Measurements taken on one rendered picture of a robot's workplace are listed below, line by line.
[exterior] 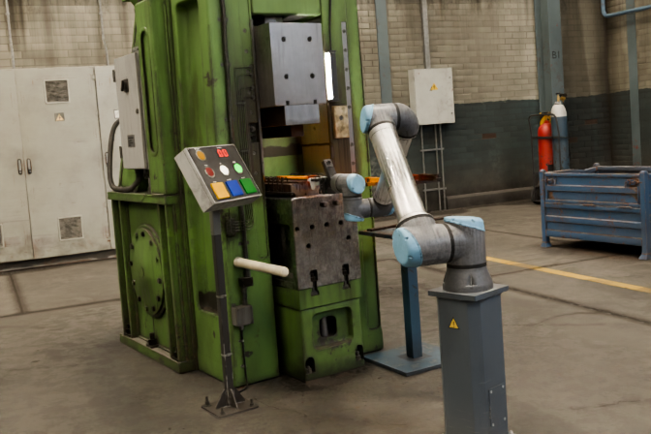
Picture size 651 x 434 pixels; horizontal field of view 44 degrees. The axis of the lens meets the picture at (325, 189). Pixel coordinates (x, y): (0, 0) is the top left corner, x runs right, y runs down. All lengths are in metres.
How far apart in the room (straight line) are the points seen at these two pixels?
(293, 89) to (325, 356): 1.33
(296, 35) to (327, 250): 1.07
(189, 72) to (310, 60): 0.66
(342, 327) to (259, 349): 0.44
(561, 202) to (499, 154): 4.39
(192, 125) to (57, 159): 4.82
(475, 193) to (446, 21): 2.44
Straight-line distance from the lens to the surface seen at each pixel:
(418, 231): 2.95
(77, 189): 9.00
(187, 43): 4.28
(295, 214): 3.88
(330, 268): 4.01
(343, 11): 4.35
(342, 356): 4.14
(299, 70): 3.98
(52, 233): 8.99
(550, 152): 11.15
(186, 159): 3.49
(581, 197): 7.40
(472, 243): 3.01
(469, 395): 3.11
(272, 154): 4.43
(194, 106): 4.23
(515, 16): 12.16
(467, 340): 3.04
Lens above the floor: 1.24
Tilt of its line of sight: 4 degrees down
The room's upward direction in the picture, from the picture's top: 4 degrees counter-clockwise
